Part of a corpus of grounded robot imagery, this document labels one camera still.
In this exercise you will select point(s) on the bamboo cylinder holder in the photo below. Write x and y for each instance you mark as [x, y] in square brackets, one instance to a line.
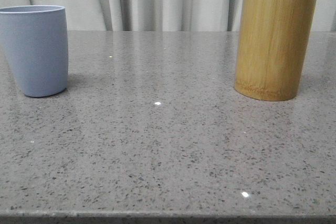
[272, 45]

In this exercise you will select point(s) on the blue plastic cup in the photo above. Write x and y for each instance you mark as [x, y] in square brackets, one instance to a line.
[34, 38]

